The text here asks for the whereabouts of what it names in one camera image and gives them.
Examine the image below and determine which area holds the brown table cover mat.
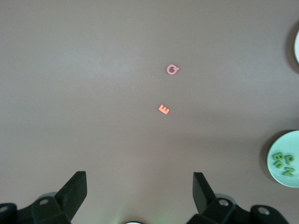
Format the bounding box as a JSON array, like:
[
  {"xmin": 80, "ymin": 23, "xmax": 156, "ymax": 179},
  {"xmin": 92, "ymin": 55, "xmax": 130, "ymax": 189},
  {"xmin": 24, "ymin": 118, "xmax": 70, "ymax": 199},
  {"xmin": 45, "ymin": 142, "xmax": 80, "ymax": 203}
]
[{"xmin": 0, "ymin": 0, "xmax": 299, "ymax": 224}]

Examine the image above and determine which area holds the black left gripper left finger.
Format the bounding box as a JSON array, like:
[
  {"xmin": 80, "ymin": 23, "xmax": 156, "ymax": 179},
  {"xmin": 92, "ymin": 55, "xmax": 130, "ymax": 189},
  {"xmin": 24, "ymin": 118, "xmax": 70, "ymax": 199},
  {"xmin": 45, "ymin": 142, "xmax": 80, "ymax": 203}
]
[{"xmin": 30, "ymin": 171, "xmax": 88, "ymax": 224}]

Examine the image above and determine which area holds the green plate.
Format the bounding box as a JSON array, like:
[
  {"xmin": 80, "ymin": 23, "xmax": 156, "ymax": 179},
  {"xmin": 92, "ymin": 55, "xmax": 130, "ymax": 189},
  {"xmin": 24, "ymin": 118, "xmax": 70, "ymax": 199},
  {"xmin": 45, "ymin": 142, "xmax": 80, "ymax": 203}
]
[{"xmin": 267, "ymin": 130, "xmax": 299, "ymax": 188}]

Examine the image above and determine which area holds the pink foam letter Q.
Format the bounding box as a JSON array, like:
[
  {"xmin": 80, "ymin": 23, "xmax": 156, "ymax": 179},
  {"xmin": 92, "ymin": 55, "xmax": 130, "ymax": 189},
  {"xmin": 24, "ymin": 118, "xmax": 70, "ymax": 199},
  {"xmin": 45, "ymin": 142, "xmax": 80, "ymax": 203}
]
[{"xmin": 165, "ymin": 64, "xmax": 180, "ymax": 76}]

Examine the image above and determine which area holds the beige plate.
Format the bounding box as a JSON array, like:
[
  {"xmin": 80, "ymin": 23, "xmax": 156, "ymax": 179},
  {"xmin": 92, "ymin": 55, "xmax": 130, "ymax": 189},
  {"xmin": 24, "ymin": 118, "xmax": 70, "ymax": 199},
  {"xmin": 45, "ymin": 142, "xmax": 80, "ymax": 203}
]
[{"xmin": 293, "ymin": 30, "xmax": 299, "ymax": 66}]

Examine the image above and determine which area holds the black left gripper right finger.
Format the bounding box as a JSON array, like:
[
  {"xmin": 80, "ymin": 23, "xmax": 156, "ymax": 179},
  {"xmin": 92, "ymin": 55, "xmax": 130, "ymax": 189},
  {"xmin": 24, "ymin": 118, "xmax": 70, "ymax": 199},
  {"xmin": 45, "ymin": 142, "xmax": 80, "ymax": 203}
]
[{"xmin": 185, "ymin": 172, "xmax": 252, "ymax": 224}]

